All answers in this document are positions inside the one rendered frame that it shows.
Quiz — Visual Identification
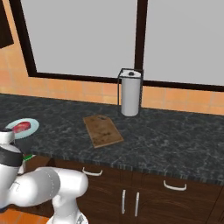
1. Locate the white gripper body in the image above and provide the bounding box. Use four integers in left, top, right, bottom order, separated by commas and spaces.
17, 159, 27, 176

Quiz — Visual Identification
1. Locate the open dark wood drawer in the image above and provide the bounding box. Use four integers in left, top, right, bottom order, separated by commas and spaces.
24, 154, 57, 177

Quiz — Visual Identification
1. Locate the red raw meat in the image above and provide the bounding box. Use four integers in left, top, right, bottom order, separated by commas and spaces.
11, 121, 32, 134

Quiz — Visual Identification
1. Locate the pale blue round plate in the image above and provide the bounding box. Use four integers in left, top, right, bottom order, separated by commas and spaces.
5, 117, 40, 138

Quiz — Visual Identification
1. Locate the brown wooden cutting board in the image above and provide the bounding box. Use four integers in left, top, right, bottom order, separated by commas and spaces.
82, 114, 125, 150

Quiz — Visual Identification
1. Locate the dark wood drawer front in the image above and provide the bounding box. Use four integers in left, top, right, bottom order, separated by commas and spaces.
53, 158, 144, 196
141, 171, 224, 209

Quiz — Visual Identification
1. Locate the dark wood cupboard door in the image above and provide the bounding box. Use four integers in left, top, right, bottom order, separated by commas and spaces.
130, 187, 218, 224
76, 181, 133, 224

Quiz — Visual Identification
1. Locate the white paper towel roll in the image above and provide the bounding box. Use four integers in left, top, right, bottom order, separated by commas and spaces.
120, 70, 142, 117

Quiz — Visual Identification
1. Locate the dark framed window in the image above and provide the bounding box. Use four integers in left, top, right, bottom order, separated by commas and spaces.
8, 0, 224, 93

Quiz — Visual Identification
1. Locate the white drawer handle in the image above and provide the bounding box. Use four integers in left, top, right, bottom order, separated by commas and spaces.
163, 179, 188, 193
81, 166, 104, 178

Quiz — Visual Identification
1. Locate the white cupboard door handle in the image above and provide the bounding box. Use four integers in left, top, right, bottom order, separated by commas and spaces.
134, 191, 141, 218
121, 189, 127, 215

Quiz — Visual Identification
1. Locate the black wire towel holder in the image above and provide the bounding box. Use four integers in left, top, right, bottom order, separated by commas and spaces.
116, 67, 144, 117

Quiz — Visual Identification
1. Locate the dark wall cupboard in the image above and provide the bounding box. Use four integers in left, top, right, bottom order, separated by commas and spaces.
0, 0, 15, 50

